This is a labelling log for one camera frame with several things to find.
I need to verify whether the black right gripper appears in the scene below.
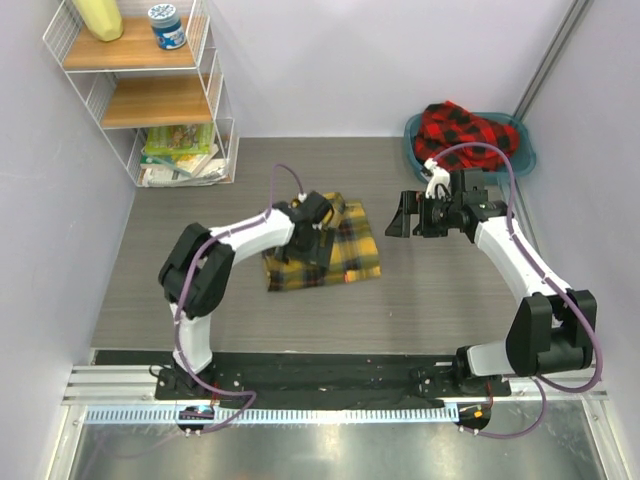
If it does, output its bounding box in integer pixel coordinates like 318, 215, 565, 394
386, 190, 462, 238

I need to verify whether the yellow plaid long sleeve shirt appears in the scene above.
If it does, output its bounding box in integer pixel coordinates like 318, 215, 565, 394
262, 192, 381, 292

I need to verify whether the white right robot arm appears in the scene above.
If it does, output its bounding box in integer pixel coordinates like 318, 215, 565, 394
385, 169, 597, 395

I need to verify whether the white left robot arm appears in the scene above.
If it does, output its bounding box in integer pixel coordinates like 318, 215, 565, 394
158, 191, 342, 399

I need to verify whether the red plaid long sleeve shirt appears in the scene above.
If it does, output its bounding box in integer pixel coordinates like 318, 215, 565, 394
413, 101, 520, 172

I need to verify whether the stack of books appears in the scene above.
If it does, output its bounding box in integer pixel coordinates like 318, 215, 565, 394
139, 145, 232, 188

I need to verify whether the teal plastic basket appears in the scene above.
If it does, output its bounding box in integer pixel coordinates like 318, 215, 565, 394
403, 112, 537, 184

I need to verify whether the green picture book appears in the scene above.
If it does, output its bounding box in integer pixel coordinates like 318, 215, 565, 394
144, 123, 214, 156

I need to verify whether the blue lidded jar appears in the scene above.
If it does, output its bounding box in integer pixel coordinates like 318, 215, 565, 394
148, 3, 186, 50

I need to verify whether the yellow plastic bottle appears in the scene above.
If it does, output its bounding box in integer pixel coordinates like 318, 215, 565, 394
73, 0, 124, 42

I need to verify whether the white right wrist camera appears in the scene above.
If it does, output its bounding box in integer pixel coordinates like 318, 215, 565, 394
423, 158, 450, 198

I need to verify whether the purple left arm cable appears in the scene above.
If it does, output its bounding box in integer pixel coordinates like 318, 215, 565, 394
172, 163, 306, 434

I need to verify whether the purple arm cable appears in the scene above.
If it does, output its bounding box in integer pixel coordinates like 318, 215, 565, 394
172, 163, 306, 434
429, 142, 604, 440

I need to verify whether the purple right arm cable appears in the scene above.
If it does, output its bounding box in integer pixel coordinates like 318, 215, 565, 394
429, 142, 604, 440

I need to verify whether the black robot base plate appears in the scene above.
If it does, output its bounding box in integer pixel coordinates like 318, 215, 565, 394
154, 349, 514, 409

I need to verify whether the white wire shelf rack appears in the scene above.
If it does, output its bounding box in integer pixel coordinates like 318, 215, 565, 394
43, 1, 239, 186

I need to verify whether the white slotted cable duct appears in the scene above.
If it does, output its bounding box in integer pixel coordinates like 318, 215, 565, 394
85, 403, 459, 426

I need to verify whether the aluminium frame rail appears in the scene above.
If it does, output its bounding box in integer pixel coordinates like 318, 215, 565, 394
513, 0, 593, 121

